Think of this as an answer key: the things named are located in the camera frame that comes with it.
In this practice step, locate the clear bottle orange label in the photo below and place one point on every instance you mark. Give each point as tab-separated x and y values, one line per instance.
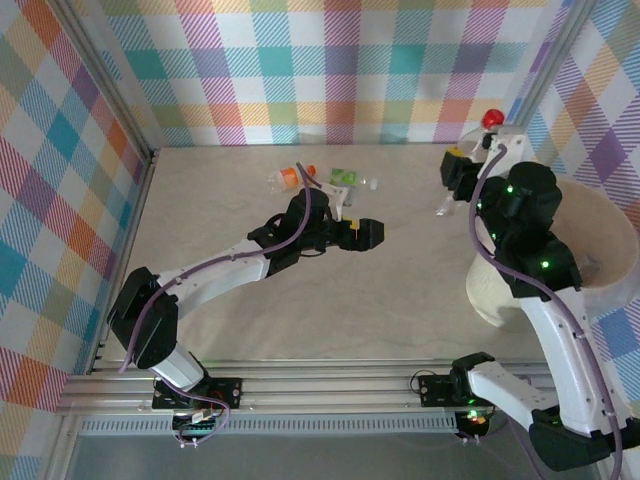
290	176

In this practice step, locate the clear bottle green label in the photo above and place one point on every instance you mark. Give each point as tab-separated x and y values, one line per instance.
342	176

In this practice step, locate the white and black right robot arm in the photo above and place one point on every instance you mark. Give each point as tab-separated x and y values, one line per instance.
565	360

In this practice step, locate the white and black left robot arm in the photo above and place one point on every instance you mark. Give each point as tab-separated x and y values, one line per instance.
210	280

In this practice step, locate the white bin with plastic liner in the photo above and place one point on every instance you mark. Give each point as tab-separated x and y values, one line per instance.
600	225

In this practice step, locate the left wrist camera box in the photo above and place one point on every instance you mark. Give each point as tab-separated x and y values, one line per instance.
336	192

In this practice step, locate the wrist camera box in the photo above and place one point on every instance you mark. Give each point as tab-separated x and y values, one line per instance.
336	192
510	140

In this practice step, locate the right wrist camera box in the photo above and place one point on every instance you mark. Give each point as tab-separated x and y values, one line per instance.
510	140

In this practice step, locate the aluminium frame post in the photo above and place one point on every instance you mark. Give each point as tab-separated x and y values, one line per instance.
542	75
106	82

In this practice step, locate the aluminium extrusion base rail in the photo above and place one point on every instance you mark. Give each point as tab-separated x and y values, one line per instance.
325	387

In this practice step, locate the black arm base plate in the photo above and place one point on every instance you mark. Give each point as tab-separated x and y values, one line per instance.
225	392
435	390

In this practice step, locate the aluminium side rail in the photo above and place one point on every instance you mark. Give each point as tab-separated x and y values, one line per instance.
131	225

